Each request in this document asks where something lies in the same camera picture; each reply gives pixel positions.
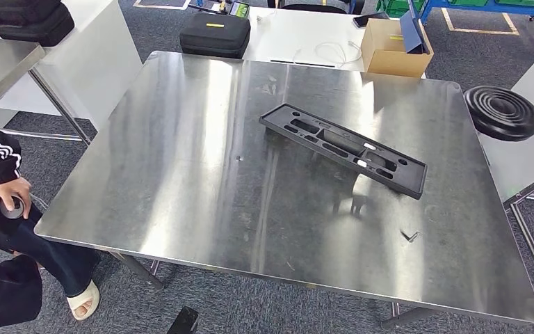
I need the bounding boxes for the black bag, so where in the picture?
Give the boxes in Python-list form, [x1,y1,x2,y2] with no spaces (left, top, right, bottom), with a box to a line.
[0,0,75,47]

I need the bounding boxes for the white table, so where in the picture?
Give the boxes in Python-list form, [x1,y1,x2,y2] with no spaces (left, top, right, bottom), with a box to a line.
[241,5,369,72]

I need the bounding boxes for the metal table frame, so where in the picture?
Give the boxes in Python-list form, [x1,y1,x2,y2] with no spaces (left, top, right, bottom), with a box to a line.
[504,166,534,319]

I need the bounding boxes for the open cardboard box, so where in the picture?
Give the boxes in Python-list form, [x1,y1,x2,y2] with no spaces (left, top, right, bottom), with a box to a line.
[360,17,435,79]

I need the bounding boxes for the white cable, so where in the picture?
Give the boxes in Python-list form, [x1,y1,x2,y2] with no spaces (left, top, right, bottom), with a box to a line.
[294,40,364,66]

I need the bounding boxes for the black plastic plate bracket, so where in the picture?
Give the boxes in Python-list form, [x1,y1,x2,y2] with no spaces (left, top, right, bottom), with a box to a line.
[258,103,428,200]

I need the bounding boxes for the person's white slipper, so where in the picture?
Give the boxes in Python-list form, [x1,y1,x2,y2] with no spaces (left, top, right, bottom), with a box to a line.
[66,280,101,321]

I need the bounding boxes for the person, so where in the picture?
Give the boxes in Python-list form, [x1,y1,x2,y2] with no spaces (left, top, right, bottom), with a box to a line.
[0,113,101,331]

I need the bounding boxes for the black zip case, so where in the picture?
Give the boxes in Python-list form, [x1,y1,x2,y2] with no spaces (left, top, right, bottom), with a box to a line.
[179,12,252,59]

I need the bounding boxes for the person's left hand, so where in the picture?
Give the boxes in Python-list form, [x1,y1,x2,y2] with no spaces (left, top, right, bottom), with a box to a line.
[0,177,33,220]

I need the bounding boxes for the black phone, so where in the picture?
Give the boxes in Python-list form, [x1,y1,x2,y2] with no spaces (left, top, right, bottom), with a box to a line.
[353,12,390,28]

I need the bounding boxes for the blue metal rack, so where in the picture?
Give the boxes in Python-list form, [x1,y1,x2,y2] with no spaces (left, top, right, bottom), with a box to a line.
[419,0,534,42]

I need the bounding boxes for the black round stool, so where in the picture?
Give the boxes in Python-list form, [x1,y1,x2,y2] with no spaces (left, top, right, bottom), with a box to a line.
[463,86,534,143]

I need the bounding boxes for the stainless steel workbench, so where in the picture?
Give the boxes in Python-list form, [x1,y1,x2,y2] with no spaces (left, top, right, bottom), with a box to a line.
[34,50,534,329]

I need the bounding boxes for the green plastic crate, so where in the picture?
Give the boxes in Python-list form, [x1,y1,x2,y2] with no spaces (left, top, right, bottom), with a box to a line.
[376,0,427,18]

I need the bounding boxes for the blue folder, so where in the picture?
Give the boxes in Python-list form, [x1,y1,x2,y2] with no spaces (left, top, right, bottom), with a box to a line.
[399,8,430,55]

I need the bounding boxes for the small screen device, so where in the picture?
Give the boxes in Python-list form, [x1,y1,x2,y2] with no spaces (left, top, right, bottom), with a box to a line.
[227,0,251,18]

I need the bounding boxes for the black office chair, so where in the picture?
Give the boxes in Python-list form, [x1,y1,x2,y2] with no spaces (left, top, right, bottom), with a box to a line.
[266,0,367,15]

